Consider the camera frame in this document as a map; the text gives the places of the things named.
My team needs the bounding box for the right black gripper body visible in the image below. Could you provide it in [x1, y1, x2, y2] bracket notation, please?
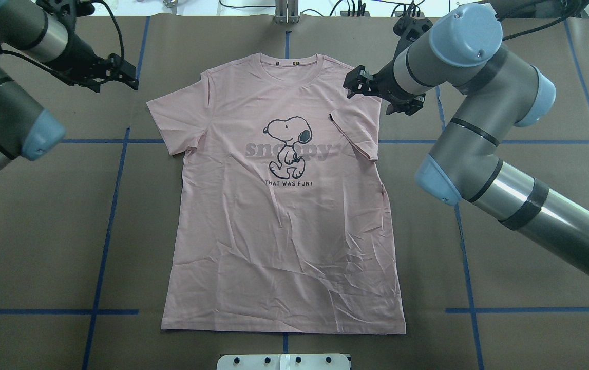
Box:
[343, 65, 395, 101]

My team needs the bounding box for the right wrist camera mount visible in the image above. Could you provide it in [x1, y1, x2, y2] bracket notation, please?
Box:
[393, 15, 433, 57]

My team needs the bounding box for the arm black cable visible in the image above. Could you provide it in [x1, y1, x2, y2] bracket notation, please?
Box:
[497, 0, 589, 42]
[89, 0, 126, 70]

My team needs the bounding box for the white pole base mount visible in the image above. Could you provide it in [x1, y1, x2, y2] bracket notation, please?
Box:
[216, 353, 353, 369]

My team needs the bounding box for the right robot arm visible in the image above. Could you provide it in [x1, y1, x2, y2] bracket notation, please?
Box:
[344, 3, 589, 276]

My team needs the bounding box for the pink Snoopy t-shirt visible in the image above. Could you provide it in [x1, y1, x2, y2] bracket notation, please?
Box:
[147, 53, 406, 335]

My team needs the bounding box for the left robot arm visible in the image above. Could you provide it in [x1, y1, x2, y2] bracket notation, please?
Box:
[0, 1, 139, 171]

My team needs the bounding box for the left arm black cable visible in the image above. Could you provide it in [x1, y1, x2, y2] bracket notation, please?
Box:
[89, 0, 126, 70]

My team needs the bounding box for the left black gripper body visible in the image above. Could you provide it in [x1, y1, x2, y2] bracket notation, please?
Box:
[88, 53, 139, 93]

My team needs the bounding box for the aluminium frame post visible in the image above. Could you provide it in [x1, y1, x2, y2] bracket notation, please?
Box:
[275, 0, 300, 24]

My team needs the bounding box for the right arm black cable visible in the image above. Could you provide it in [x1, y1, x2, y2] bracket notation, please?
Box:
[497, 0, 589, 42]

